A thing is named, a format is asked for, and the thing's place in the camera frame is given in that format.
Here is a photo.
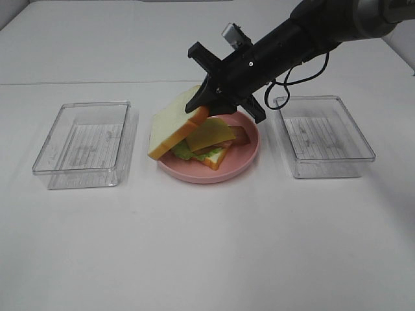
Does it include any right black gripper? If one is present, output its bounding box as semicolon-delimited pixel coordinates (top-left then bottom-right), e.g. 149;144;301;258
185;22;324;123

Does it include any yellow cheese slice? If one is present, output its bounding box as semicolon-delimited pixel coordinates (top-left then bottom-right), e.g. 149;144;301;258
185;117;236;152

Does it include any bacon strip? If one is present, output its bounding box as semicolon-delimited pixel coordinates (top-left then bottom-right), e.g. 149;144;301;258
229;126;250;146
193;140;233;155

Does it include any bread slice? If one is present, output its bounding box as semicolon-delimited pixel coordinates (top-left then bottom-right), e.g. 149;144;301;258
193;147;229;170
148;86;209;160

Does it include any green lettuce leaf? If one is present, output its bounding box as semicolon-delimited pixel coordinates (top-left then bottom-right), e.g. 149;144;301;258
171;141;212;161

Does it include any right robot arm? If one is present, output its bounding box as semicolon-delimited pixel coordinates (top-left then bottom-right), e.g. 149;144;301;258
185;1;414;122

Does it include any pink round plate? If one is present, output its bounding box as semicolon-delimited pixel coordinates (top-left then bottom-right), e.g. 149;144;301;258
158;111;260;184

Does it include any right clear plastic tray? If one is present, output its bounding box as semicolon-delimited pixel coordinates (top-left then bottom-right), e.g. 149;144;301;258
276;95;376;179

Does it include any clear plastic tray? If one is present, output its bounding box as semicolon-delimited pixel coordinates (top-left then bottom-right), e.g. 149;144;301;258
276;95;376;179
32;101;137;190

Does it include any left clear plastic tray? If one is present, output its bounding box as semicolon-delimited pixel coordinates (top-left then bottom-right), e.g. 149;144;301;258
32;101;137;190

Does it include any right black cable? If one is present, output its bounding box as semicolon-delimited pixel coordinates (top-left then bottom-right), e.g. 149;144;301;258
264;51;330;111

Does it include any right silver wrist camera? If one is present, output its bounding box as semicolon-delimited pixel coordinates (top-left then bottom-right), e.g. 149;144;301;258
221;23;252;51

